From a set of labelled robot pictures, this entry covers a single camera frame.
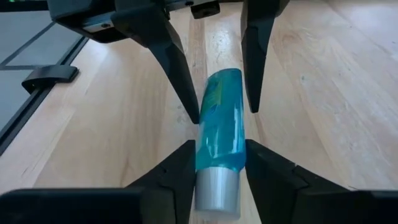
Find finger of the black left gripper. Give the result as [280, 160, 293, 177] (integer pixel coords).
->
[240, 0, 290, 114]
[110, 3, 200, 125]

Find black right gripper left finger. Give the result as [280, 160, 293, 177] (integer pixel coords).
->
[0, 139, 197, 224]

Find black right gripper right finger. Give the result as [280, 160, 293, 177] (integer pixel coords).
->
[244, 139, 398, 224]

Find teal mouthwash bottle white cap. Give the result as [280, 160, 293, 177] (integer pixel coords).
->
[193, 67, 248, 222]

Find black table edge clamp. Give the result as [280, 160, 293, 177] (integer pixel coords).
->
[21, 64, 80, 95]

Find black aluminium table frame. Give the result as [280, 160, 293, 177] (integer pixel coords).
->
[0, 35, 90, 156]

